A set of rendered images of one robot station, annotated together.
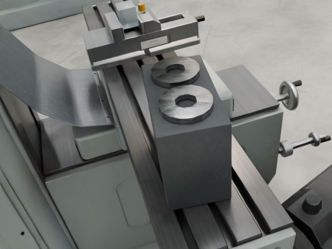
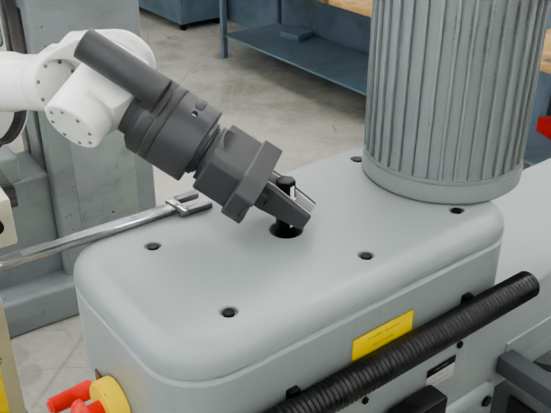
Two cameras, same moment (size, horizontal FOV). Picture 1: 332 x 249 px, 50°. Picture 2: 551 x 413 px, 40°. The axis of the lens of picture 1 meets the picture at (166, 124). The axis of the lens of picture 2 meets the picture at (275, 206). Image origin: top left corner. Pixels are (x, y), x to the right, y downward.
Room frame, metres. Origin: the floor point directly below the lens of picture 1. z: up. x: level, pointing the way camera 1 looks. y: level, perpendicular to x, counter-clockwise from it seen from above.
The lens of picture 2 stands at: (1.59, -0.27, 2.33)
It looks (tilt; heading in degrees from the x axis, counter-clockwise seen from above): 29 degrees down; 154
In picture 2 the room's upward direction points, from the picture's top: straight up
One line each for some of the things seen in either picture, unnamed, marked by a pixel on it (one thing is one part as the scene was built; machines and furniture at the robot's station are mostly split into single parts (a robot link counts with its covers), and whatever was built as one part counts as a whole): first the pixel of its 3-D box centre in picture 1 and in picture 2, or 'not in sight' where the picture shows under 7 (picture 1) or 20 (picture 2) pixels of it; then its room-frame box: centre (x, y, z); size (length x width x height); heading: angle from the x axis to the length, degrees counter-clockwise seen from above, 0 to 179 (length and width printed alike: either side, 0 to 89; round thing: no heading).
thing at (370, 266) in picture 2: not in sight; (295, 283); (0.95, 0.06, 1.81); 0.47 x 0.26 x 0.16; 102
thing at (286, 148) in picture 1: (304, 142); not in sight; (0.92, -0.50, 0.49); 0.22 x 0.06 x 0.06; 102
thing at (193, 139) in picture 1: (185, 127); not in sight; (0.51, -0.03, 1.01); 0.22 x 0.12 x 0.20; 3
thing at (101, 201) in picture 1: (166, 170); not in sight; (0.95, 0.02, 0.41); 0.80 x 0.30 x 0.60; 102
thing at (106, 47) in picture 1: (139, 30); not in sight; (1.04, 0.04, 0.96); 0.35 x 0.15 x 0.11; 102
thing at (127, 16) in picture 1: (126, 14); not in sight; (1.04, 0.07, 1.02); 0.06 x 0.05 x 0.06; 12
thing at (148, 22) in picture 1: (145, 18); not in sight; (1.05, 0.01, 1.00); 0.12 x 0.06 x 0.04; 12
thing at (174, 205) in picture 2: not in sight; (107, 229); (0.87, -0.13, 1.89); 0.24 x 0.04 x 0.01; 99
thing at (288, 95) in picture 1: (280, 98); not in sight; (1.05, -0.44, 0.61); 0.16 x 0.12 x 0.12; 102
